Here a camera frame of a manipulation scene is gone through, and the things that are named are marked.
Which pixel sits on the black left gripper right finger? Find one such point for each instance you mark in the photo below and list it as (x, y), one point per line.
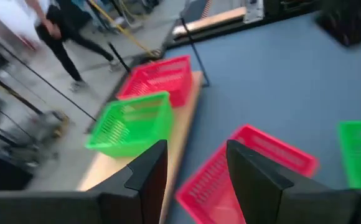
(277, 205)

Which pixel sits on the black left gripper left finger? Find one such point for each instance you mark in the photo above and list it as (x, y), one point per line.
(121, 202)

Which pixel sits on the red plastic basket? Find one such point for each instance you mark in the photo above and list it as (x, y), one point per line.
(155, 77)
(205, 193)

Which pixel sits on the black plastic basket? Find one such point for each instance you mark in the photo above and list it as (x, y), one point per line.
(348, 25)

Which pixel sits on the dark equipment cart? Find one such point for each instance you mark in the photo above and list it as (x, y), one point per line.
(6, 174)

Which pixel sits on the person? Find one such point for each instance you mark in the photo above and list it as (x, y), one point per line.
(62, 46)

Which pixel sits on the wooden side panel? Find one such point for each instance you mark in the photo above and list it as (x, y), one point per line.
(211, 21)

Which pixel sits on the wooden shelf with black frame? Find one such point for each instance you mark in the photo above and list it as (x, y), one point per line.
(183, 124)

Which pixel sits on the black aluminium table frame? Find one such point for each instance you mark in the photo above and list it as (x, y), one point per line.
(230, 31)

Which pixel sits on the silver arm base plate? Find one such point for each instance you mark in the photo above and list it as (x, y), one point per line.
(253, 11)

